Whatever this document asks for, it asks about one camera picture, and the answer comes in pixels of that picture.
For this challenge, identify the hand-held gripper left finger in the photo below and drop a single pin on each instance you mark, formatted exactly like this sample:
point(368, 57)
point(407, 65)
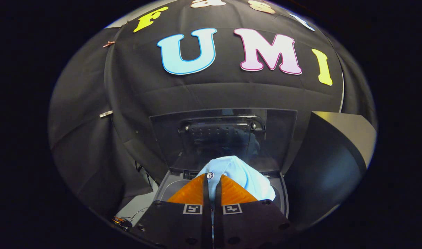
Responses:
point(206, 207)

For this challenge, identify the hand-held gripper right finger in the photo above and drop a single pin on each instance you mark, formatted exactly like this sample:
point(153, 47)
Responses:
point(217, 207)

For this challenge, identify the dark grey washing machine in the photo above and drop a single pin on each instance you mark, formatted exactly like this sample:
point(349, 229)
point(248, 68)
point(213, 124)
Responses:
point(172, 183)

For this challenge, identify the light blue shirt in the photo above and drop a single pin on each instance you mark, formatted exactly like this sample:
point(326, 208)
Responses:
point(245, 176)

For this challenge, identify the washing machine glass lid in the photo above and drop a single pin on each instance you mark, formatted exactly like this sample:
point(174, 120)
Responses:
point(276, 138)

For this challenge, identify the black backdrop cloth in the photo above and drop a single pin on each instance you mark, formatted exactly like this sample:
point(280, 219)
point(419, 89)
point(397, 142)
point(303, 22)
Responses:
point(214, 93)

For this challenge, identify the grey cabinet with stickers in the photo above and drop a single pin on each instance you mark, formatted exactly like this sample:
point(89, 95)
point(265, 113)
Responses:
point(335, 155)

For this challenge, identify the small silver clip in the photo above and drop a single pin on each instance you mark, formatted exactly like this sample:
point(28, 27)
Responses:
point(106, 113)

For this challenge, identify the small red clip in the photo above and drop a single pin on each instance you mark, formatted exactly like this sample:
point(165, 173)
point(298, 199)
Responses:
point(109, 44)

